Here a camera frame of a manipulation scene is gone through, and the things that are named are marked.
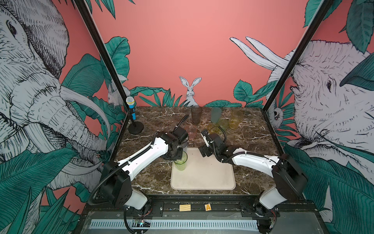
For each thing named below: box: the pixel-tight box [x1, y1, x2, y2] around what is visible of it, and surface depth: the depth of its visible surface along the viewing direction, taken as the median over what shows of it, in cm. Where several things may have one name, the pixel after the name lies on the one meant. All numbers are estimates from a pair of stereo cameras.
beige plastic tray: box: [170, 147, 237, 191], surface depth 86 cm
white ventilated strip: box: [89, 219, 260, 231], surface depth 71 cm
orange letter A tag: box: [204, 203, 212, 212], surface depth 76 cm
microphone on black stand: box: [125, 96, 145, 135], surface depth 103 cm
